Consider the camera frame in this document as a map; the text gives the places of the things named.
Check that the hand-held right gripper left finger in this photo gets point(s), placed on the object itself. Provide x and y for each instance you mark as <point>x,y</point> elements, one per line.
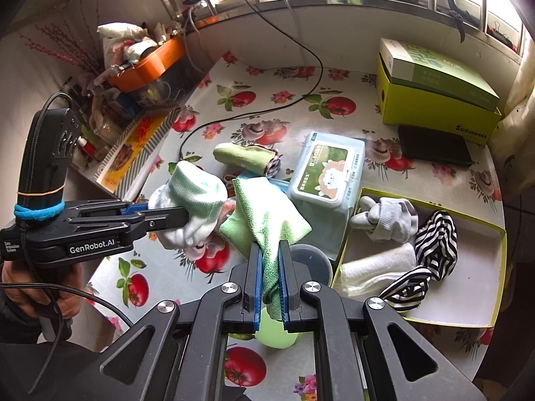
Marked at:
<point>258,292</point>

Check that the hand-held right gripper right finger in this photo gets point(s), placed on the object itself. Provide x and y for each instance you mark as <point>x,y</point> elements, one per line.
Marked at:
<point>284,292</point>

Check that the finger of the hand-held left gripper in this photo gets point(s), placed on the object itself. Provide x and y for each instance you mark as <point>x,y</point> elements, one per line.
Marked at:
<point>167,219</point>
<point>136,208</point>

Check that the white light green sock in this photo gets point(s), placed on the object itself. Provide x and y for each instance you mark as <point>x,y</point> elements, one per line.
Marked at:
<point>192,192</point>

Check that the clear plastic bag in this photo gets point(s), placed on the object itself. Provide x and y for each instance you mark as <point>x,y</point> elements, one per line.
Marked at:
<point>326,234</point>

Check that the green towel cloth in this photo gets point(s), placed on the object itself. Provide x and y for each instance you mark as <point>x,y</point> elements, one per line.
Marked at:
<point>267,217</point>

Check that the white towel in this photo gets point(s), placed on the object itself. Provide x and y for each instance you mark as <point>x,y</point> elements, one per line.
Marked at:
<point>376,267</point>

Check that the green knit sock red trim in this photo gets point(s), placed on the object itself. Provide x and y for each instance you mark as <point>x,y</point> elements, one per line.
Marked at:
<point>242,156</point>

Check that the blue face mask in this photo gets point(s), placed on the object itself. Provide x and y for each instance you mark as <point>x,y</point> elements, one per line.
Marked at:
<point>280,186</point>

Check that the white grey sock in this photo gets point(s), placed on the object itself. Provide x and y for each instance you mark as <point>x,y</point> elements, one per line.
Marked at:
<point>393,221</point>

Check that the white cardboard box lid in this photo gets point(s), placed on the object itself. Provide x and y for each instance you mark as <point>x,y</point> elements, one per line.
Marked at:
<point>459,296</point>

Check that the person's left forearm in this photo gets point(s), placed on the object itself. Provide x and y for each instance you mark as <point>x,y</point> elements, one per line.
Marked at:
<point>16,321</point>

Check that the person's left hand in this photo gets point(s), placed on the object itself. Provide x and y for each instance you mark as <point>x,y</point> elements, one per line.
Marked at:
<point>16,273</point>

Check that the clear round plastic container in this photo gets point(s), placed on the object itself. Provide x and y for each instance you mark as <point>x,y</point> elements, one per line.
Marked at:
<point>313,263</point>

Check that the green round plastic case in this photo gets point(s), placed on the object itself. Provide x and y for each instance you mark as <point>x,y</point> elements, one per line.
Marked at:
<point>273,338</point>

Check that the yellow patterned flat box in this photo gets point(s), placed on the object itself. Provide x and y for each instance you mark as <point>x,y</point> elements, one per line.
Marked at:
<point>129,154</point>

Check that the wet wipes packet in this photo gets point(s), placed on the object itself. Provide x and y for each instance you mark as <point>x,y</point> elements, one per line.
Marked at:
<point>330,171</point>

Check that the orange plastic basket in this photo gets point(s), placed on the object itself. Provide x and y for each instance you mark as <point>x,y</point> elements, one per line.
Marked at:
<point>154,64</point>

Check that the white plastic bag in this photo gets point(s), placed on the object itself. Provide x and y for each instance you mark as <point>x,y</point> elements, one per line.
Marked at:
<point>119,31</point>

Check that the black phone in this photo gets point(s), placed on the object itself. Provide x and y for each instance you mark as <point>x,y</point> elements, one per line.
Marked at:
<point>434,146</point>

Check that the yellow green shoe box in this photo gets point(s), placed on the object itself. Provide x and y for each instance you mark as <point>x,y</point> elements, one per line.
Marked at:
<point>426,108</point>

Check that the white green cardboard box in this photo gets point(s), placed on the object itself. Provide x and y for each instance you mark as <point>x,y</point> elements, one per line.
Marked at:
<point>439,71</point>

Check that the beige curtain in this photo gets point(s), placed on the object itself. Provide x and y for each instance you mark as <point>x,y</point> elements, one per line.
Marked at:
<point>518,112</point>

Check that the black window hook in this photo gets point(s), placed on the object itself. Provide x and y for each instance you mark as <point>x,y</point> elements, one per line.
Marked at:
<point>453,8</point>

